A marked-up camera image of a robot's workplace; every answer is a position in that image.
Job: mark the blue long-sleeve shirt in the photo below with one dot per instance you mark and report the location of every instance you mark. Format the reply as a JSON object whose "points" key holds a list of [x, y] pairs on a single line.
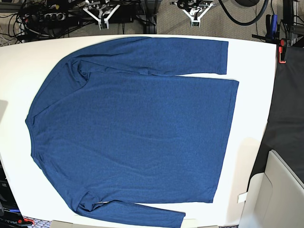
{"points": [[122, 125]]}

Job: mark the black power strip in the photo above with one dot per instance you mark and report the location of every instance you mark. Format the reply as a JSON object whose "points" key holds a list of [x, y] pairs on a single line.
{"points": [[50, 17]]}

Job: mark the red and black clamp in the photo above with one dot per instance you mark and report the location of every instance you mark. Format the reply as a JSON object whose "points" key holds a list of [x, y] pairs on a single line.
{"points": [[282, 51]]}

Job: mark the beige plastic bin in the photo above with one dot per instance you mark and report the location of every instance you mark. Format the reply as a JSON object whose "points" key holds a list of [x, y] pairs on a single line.
{"points": [[275, 198]]}

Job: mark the black box red button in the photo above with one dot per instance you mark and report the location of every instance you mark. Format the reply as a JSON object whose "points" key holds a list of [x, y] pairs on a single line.
{"points": [[14, 220]]}

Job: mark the blue handled tool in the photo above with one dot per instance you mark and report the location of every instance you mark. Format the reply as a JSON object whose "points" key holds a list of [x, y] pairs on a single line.
{"points": [[273, 24]]}

